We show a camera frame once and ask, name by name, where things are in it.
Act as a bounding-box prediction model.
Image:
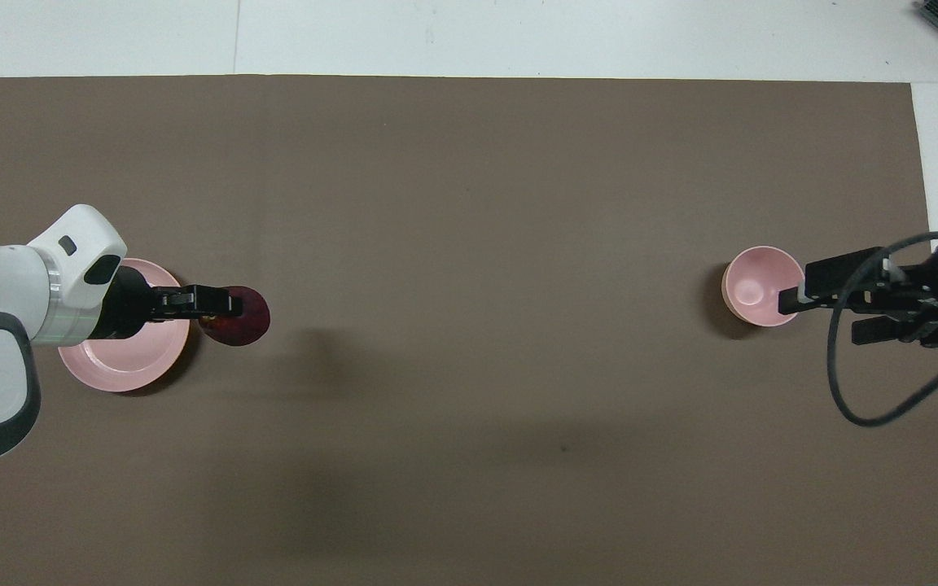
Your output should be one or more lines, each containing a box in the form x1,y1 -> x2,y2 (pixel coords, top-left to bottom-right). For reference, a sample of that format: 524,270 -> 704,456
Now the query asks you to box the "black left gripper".
98,265 -> 244,341

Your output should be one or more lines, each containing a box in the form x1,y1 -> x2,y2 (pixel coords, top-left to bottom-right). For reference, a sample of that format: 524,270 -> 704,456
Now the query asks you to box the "dark red apple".
199,285 -> 271,348

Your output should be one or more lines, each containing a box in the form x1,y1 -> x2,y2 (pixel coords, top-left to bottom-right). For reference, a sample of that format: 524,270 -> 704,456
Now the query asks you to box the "pink plate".
57,257 -> 191,393

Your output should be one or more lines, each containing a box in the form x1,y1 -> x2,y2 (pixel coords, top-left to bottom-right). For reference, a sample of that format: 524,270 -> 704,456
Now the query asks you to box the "pink bowl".
721,246 -> 806,328

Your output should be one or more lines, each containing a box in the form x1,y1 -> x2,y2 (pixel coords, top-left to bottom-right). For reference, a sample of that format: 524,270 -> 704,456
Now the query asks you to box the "brown table mat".
0,75 -> 938,586

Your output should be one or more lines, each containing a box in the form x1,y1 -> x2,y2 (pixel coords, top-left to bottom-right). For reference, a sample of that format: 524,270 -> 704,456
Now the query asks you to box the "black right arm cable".
826,230 -> 938,427

